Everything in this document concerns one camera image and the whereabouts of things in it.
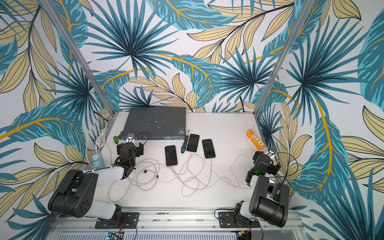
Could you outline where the pink-edged black phone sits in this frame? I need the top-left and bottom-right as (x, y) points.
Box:
(165, 145), (178, 167)

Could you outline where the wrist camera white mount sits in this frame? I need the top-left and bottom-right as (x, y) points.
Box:
(126, 134), (135, 144)
(268, 147), (278, 158)

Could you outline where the aluminium corner post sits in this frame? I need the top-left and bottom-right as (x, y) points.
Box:
(254, 1), (315, 119)
(41, 0), (115, 115)

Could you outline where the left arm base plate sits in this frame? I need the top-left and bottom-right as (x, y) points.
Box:
(95, 212), (140, 230)

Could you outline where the left aluminium corner post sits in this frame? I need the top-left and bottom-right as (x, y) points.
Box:
(41, 0), (115, 115)

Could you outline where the light blue power strip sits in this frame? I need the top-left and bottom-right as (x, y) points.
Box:
(92, 153), (105, 169)

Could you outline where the aluminium front rail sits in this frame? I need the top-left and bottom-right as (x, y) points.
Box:
(47, 208), (309, 240)

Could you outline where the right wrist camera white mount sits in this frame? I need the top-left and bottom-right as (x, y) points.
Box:
(268, 147), (278, 158)

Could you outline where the right aluminium corner post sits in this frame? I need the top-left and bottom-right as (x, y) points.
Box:
(254, 1), (315, 119)

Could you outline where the green handled screwdriver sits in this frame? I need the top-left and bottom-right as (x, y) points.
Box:
(181, 131), (189, 154)

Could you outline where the white power strip cord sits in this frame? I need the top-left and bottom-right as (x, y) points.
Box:
(83, 127), (109, 157)

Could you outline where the green clamp tool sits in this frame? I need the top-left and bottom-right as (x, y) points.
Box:
(113, 132), (123, 145)

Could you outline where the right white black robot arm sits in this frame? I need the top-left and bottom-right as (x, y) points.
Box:
(233, 148), (290, 228)

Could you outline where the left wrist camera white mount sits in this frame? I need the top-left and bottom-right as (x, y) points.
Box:
(126, 134), (135, 144)

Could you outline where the orange power strip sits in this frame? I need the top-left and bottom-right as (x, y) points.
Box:
(246, 129), (266, 151)

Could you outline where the white-edged black phone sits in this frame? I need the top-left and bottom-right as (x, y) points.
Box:
(186, 134), (200, 153)

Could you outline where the grey network switch box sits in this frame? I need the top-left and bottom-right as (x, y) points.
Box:
(121, 107), (187, 140)

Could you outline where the white charging cable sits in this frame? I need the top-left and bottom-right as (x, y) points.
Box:
(170, 151), (256, 197)

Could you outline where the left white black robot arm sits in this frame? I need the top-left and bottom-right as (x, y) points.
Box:
(48, 142), (144, 221)

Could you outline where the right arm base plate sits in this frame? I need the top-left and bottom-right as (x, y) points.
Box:
(216, 211), (260, 229)

